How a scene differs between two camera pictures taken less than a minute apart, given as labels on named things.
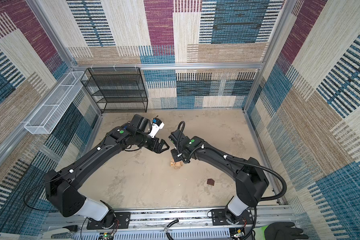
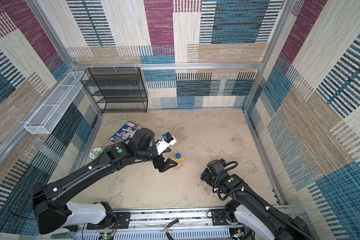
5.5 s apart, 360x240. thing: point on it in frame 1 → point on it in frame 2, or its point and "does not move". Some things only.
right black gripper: x=176 y=158 → x=205 y=176
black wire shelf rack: x=116 y=90 does not move
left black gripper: x=159 y=149 → x=158 y=164
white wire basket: x=47 y=119 does not move
